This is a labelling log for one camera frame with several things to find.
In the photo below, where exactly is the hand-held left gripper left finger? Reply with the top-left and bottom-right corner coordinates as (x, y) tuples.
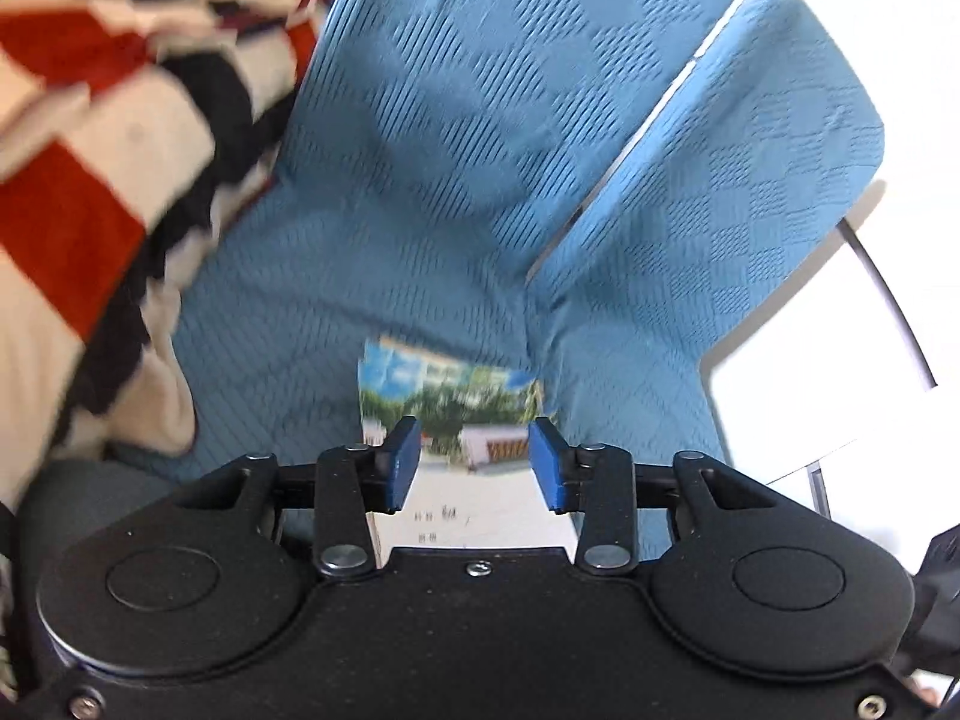
(174, 416), (423, 580)

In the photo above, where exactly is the white printed paper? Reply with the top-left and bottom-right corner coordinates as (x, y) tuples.
(369, 457), (582, 569)

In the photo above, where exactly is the dark metal rail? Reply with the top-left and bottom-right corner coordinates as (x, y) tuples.
(836, 217), (938, 391)

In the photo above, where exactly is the red black white striped blanket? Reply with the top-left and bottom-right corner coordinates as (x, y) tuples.
(0, 0), (361, 691)

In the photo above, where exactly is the blue quilted seat cushion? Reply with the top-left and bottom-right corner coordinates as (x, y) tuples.
(112, 0), (743, 563)
(525, 0), (886, 563)

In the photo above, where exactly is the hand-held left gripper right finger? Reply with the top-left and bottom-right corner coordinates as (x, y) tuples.
(529, 416), (782, 580)

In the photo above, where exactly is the photo brochure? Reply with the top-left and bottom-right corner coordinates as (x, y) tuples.
(357, 336), (557, 475)

